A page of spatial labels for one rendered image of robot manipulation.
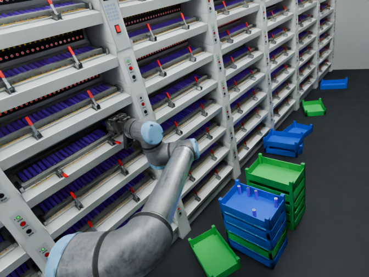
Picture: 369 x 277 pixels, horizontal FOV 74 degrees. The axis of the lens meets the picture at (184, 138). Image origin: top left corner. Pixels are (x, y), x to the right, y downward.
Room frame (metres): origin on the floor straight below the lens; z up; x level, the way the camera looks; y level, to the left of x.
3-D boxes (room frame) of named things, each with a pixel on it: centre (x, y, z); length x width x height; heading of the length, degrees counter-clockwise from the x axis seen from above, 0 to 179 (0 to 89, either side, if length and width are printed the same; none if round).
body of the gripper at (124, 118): (1.07, 0.26, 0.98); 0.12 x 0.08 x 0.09; 41
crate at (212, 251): (1.01, 0.01, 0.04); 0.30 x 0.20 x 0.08; 17
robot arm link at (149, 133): (0.94, 0.15, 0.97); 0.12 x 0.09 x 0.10; 41
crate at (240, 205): (1.01, -0.27, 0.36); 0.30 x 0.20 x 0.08; 41
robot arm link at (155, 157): (0.94, 0.13, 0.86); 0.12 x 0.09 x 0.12; 75
